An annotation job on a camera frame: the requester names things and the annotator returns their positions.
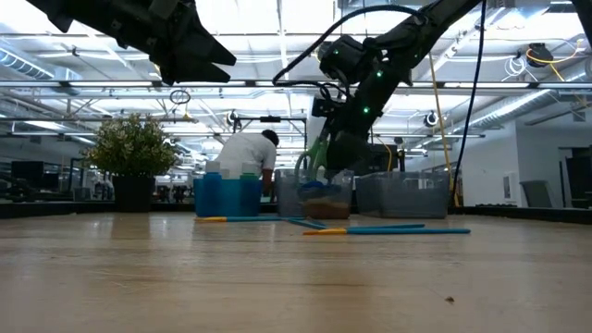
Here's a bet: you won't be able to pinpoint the blue paint bottle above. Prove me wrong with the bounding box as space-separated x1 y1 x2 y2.
203 159 224 182

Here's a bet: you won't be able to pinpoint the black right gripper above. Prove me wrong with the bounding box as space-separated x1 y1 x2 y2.
311 68 409 180

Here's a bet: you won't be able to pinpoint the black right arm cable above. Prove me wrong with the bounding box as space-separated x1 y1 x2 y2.
271 3 429 89

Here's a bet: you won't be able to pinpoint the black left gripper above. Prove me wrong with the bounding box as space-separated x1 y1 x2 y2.
25 0 239 87

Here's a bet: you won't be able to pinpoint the dark hanging cable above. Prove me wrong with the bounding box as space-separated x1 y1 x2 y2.
451 0 486 195

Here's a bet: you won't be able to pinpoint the potted green plant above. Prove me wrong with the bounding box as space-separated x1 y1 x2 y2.
80 113 182 214

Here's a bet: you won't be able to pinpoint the black aluminium table frame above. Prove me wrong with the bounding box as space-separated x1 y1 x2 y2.
0 198 592 227

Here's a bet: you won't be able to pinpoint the blue plastic bin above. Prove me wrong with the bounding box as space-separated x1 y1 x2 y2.
192 172 264 218

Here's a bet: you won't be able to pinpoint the person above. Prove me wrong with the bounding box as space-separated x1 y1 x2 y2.
213 129 280 195

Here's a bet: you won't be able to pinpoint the black cabinet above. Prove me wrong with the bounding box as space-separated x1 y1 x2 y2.
558 146 592 210

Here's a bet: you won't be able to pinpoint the green paint bottle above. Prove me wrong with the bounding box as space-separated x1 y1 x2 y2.
240 159 260 182

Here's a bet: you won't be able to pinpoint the green handled scissors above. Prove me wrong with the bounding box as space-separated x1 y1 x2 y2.
294 135 332 181

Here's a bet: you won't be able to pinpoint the black monitor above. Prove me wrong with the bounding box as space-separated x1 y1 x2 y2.
367 142 402 177
9 160 46 189

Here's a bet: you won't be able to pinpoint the grey translucent plastic bin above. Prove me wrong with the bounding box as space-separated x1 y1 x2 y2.
275 168 355 220
353 169 453 220

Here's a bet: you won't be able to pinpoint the yellow cable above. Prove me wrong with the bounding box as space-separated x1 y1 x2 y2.
427 50 463 208

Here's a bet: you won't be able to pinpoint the grey chair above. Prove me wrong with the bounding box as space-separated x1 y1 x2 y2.
519 179 555 209

